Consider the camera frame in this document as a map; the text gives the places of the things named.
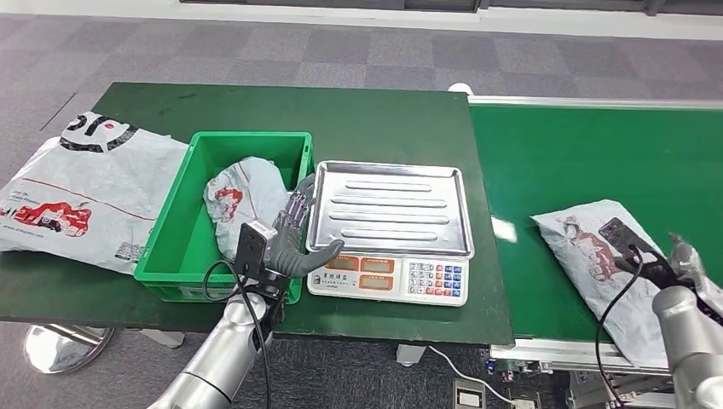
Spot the grey floor socket box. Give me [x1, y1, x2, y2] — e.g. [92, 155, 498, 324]
[451, 379, 487, 409]

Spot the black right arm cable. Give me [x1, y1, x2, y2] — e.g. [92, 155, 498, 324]
[594, 245, 645, 409]

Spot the round chrome table base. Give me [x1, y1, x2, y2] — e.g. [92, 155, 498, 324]
[23, 324, 115, 375]

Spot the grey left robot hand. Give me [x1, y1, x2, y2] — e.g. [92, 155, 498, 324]
[265, 173, 345, 279]

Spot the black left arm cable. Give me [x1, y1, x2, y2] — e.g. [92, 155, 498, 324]
[201, 259, 272, 409]

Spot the conveyor control board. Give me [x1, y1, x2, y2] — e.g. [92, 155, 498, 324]
[488, 354, 547, 378]

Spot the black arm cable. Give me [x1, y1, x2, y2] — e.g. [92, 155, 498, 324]
[201, 259, 272, 409]
[594, 245, 645, 409]

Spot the grey courier parcel red print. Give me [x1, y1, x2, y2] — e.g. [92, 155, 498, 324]
[530, 199, 723, 371]
[203, 157, 292, 262]

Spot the white electronic scale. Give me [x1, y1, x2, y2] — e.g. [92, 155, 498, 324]
[306, 254, 470, 308]

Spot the steel scale tray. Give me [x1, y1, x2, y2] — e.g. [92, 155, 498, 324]
[305, 160, 476, 260]

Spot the white floor cable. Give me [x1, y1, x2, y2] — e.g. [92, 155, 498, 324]
[428, 345, 515, 405]

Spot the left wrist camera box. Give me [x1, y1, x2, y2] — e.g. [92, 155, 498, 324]
[234, 221, 278, 279]

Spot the green conveyor belt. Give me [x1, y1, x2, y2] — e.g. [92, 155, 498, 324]
[468, 96, 723, 409]

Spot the white table foot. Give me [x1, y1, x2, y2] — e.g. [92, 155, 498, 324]
[396, 344, 427, 367]
[138, 329, 187, 349]

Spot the large flat grey courier bag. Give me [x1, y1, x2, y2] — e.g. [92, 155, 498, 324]
[0, 111, 190, 276]

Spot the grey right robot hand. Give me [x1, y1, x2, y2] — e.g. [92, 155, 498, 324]
[616, 231, 707, 289]

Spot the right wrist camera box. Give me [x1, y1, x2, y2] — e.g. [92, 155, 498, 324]
[598, 216, 662, 267]

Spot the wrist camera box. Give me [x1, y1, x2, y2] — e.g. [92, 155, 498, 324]
[234, 221, 278, 279]
[598, 216, 662, 267]

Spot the green plastic crate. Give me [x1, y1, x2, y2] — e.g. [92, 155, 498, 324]
[133, 131, 315, 305]

